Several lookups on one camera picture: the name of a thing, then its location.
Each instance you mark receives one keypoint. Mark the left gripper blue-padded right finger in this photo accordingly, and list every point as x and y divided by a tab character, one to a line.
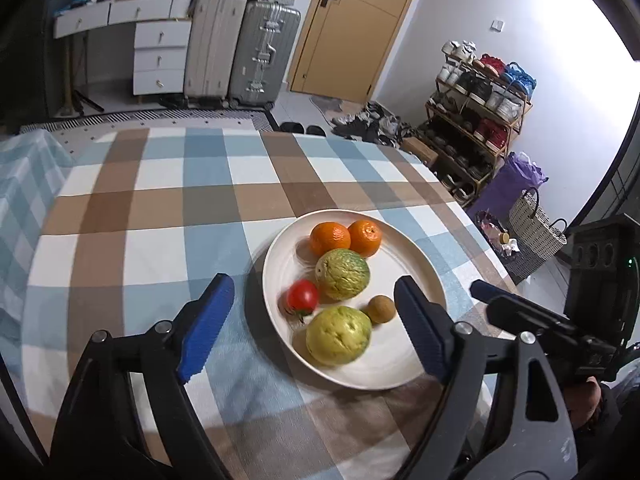
501	414

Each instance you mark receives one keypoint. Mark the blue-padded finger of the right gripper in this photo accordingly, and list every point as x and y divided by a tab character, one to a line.
492	295

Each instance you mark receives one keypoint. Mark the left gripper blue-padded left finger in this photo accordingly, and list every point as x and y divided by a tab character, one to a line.
98	434

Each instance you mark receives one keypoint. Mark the small brown longan fruit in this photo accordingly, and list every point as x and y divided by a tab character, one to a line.
380	309

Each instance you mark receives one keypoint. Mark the orange mandarin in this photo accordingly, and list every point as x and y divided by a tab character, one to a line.
327	236
365	238

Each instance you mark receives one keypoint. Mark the green wrinkled citrus fruit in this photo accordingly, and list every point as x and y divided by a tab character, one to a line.
342	274

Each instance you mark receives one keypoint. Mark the yellow-green citrus fruit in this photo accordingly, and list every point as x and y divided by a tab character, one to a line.
338	335

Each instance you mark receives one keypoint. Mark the red tomato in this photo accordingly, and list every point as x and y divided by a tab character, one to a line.
302	298

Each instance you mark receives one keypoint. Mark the person's hand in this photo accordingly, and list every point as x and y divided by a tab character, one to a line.
584	404

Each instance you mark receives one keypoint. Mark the black basket with items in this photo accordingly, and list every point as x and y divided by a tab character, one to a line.
518	259

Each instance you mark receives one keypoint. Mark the woven basket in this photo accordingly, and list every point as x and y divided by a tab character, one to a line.
534	229

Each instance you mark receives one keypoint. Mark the purple bag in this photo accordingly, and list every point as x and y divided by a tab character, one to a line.
517	174

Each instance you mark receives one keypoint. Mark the cream round plate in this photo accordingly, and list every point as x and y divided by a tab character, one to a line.
390	360

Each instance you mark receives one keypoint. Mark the cardboard box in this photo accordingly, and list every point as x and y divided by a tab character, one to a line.
419	149

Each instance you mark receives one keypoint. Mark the wooden shoe rack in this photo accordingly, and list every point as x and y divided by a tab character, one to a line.
475	112

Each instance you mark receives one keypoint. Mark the plaid checkered tablecloth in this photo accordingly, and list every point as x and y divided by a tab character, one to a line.
148	217

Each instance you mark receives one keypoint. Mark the pile of shoes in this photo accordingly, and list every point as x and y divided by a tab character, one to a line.
374	124

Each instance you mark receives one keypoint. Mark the black slippers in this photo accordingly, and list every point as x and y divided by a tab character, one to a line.
298	128

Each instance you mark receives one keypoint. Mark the teal checkered side tablecloth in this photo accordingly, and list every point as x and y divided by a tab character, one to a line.
34	167

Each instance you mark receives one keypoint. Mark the silver suitcase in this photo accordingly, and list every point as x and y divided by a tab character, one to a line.
264	47

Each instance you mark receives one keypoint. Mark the wooden door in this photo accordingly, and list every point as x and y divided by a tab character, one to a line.
343	46

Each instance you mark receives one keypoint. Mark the beige suitcase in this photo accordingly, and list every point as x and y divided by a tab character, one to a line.
214	35

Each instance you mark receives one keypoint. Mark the white drawer desk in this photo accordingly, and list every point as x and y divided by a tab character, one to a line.
141	43

